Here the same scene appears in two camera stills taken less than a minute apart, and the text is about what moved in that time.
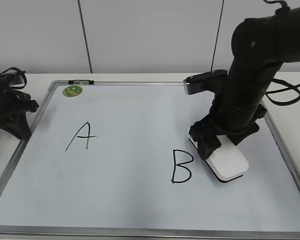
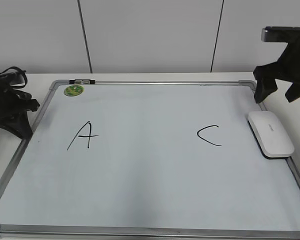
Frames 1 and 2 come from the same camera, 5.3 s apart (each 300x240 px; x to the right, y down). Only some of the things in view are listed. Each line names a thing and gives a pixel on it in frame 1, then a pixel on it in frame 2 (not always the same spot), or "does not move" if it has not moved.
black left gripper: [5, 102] does not move
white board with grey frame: [114, 160] does not move
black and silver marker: [81, 82] does not move
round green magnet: [72, 91] does not move
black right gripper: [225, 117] to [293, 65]
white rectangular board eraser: [228, 162] to [270, 135]
